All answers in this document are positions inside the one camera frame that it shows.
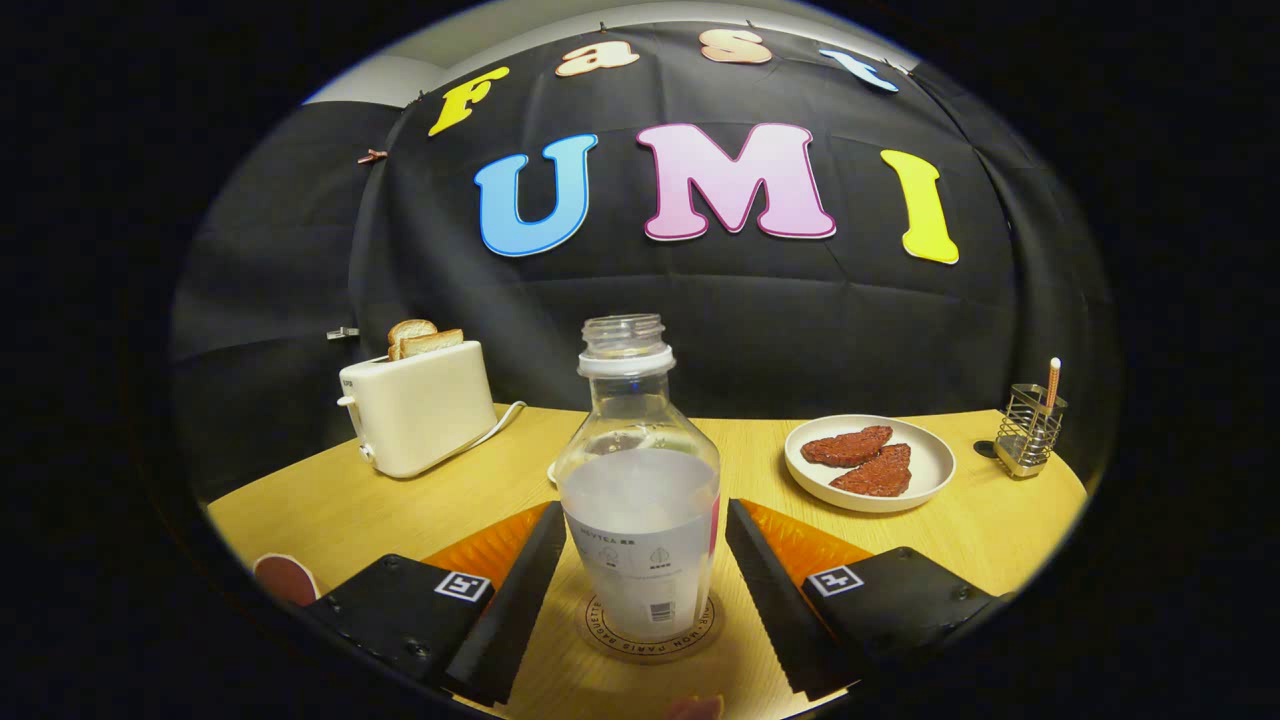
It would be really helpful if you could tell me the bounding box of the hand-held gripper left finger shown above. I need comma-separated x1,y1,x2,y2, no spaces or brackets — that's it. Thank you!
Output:
300,500,568,706

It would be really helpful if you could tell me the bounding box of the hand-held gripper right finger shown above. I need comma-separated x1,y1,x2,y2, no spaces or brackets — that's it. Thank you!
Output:
725,498,1011,701

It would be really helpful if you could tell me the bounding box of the round cork coaster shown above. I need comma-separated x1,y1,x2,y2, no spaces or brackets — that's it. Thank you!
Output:
577,590,721,664

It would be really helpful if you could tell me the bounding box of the clear juice bottle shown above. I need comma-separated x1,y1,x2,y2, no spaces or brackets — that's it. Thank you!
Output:
555,314,722,642

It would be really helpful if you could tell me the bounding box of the cream cup with wooden handle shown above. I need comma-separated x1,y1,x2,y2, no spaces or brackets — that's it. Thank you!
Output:
252,554,321,608

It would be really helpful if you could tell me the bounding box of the wooden table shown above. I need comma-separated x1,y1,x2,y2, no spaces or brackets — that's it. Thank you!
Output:
205,405,1091,720

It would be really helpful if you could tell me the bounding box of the brown meat patty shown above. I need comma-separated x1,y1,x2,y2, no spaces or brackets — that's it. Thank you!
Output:
829,443,913,498
800,426,894,468

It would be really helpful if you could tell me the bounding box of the white round plate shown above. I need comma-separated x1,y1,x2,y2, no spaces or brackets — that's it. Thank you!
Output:
784,414,957,514

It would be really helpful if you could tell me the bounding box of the cream toaster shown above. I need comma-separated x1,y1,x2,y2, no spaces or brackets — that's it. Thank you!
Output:
337,340,499,479

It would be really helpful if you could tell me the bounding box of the toast slice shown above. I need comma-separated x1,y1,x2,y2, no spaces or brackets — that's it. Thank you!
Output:
400,329,466,359
388,319,438,359

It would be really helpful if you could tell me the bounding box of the white toaster cable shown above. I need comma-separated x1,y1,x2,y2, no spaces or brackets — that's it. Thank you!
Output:
455,400,528,456

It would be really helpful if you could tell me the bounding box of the metal wire utensil holder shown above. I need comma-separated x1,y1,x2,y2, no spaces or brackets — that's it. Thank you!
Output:
994,383,1069,479

